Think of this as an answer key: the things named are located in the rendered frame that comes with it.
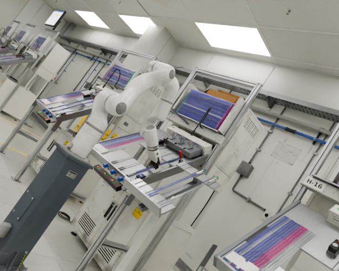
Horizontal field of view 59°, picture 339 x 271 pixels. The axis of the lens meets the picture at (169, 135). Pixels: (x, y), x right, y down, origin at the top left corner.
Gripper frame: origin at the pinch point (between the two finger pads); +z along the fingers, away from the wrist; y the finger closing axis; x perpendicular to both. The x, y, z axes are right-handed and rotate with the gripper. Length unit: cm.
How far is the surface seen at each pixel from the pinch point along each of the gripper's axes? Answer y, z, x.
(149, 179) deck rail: -10.0, -0.2, 12.4
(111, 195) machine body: 35, 35, 25
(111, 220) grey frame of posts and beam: -13.0, 12.9, 45.8
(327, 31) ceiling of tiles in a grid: 3, -50, -228
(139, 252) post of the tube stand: -39, 22, 43
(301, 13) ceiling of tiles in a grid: 25, -70, -212
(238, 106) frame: -12, -24, -75
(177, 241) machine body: -10, 74, -4
